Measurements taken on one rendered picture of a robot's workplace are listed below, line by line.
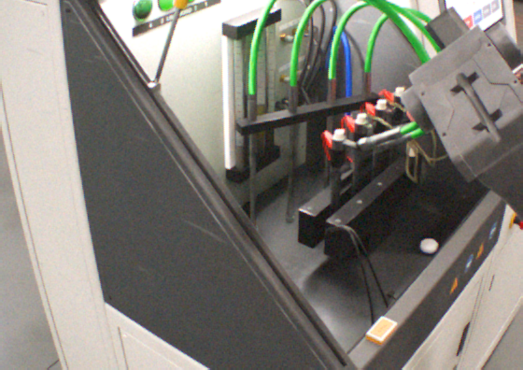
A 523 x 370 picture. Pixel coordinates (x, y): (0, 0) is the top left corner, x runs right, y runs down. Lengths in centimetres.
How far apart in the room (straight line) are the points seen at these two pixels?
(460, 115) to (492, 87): 3
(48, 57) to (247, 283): 51
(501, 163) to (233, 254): 60
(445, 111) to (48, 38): 80
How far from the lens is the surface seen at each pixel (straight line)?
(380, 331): 111
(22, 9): 122
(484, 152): 49
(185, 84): 132
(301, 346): 104
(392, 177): 144
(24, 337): 255
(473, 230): 138
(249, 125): 136
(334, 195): 132
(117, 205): 119
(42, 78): 123
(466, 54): 54
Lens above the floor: 174
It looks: 32 degrees down
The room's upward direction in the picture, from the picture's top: straight up
